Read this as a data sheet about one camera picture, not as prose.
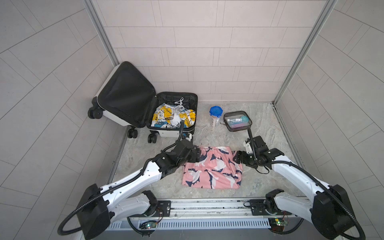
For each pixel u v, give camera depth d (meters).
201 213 0.71
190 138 0.70
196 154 0.60
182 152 0.56
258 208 0.71
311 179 0.45
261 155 0.61
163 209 0.71
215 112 0.97
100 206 0.38
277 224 0.68
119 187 0.42
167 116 1.01
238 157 0.74
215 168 0.83
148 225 0.65
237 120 1.05
